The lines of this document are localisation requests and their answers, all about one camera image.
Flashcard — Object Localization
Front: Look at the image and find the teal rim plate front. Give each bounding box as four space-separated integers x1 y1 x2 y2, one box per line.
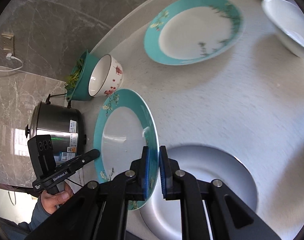
93 88 159 197

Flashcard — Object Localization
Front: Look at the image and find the teal rim plate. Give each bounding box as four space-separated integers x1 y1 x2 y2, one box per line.
93 88 159 197
144 0 245 66

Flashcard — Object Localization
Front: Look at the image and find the white bowl with red flowers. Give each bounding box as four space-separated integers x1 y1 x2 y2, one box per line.
88 54 124 97

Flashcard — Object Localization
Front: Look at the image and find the grey sleeved left forearm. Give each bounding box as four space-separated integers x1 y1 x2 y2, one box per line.
0 198 52 240

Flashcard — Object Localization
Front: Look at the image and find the person's left hand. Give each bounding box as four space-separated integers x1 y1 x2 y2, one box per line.
41 183 74 215

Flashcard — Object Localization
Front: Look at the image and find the stainless steel rice cooker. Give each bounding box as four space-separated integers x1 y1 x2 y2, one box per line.
25 96 87 165

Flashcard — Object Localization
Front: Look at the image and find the grey rim round plate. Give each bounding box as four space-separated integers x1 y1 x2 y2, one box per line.
138 144 258 240

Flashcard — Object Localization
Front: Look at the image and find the green bowl of vegetables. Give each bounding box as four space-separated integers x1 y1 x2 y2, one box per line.
65 50 99 101

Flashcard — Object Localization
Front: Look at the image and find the teal rim plate back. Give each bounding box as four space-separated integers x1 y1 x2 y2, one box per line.
144 0 245 66

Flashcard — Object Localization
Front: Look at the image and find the small white bowl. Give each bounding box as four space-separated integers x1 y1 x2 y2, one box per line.
261 0 304 59

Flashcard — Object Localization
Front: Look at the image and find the white plug and cable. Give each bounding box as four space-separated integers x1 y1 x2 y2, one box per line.
0 52 24 73

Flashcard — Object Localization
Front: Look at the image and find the wall power socket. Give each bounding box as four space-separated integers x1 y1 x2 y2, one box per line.
1 33 15 54

